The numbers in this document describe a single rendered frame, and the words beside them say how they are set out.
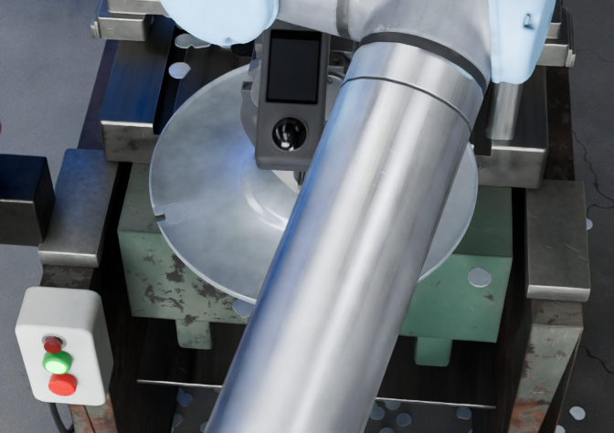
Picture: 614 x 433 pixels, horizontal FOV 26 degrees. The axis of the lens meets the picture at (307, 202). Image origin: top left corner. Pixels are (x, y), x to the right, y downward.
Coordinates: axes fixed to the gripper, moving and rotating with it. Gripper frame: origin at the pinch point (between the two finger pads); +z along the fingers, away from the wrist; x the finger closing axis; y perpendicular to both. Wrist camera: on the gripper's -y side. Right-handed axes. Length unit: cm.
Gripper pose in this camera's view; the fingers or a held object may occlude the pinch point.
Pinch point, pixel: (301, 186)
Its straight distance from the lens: 105.0
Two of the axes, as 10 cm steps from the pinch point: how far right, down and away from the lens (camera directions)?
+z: -0.1, 6.5, 7.6
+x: -9.9, -0.9, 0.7
